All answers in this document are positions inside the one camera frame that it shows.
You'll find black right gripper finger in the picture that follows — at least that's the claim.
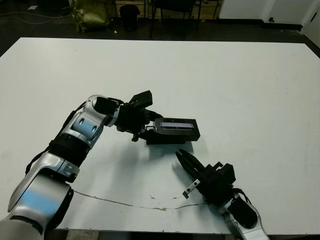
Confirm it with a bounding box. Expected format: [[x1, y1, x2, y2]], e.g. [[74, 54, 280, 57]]
[[178, 149, 205, 176], [175, 151, 200, 182]]

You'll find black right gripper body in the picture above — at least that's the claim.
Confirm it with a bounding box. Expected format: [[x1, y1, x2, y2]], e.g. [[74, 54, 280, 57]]
[[182, 161, 237, 208]]

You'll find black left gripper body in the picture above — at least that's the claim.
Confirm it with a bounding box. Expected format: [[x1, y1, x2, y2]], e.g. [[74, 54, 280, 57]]
[[115, 102, 149, 143]]

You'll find black box base white insert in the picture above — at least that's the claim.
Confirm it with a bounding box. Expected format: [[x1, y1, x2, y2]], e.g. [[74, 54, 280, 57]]
[[145, 136, 187, 146]]

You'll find black trash bin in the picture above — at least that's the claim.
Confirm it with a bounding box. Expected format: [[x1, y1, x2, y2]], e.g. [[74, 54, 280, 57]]
[[119, 4, 141, 32]]

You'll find crinkled plastic bag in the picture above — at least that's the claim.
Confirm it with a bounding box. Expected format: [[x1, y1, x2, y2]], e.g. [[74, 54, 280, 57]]
[[71, 0, 111, 33]]

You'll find black chair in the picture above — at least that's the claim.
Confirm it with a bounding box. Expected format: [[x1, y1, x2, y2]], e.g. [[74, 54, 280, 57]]
[[149, 0, 201, 40]]

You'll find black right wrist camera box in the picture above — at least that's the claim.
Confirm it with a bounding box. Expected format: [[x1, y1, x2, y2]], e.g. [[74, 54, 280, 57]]
[[215, 163, 237, 185]]

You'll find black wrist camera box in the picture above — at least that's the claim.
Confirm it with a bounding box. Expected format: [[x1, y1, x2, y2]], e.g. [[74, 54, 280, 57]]
[[129, 90, 154, 109], [215, 163, 237, 185]]

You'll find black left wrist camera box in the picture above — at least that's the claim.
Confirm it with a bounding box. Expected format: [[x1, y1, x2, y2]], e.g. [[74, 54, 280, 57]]
[[129, 90, 154, 109]]

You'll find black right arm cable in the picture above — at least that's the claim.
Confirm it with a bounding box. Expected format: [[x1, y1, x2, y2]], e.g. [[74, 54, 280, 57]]
[[231, 187, 263, 222]]

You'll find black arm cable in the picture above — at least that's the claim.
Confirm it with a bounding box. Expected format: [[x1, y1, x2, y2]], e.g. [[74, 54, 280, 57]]
[[231, 187, 263, 222], [24, 98, 88, 176]]

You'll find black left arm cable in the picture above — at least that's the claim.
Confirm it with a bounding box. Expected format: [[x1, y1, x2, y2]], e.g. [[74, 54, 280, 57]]
[[24, 98, 88, 176]]

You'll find white floor cable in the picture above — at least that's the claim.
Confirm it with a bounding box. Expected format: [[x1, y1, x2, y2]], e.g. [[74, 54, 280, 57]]
[[0, 11, 73, 25]]

